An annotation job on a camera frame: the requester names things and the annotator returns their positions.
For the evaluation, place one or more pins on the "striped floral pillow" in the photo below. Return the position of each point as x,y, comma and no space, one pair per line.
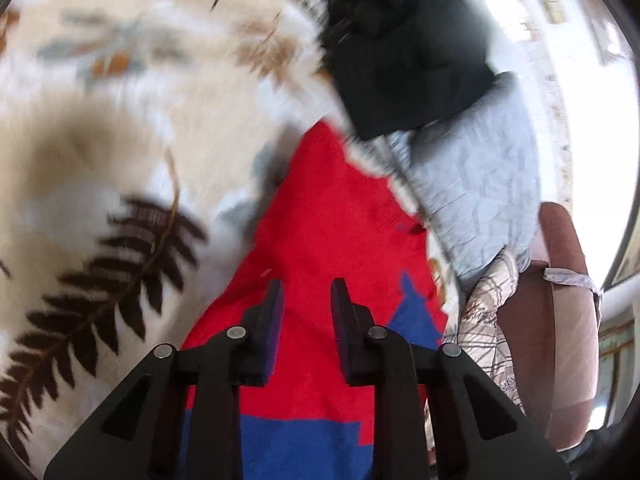
480,320

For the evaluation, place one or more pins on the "red and blue sweater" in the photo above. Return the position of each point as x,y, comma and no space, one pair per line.
325,220

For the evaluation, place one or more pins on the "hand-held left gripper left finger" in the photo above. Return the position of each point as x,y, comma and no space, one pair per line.
272,322

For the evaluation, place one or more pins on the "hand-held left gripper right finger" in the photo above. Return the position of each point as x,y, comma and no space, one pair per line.
341,322

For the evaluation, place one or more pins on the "black garment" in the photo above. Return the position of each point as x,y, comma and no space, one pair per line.
410,60

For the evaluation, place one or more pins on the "grey quilted pillow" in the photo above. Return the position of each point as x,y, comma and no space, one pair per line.
475,185

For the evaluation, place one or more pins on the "brown wooden headboard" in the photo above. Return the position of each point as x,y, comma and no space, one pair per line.
530,335

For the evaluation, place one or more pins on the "pale cloth on headboard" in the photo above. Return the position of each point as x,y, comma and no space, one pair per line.
570,277

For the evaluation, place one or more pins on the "leaf-print plush blanket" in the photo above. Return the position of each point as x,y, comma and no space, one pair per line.
100,110

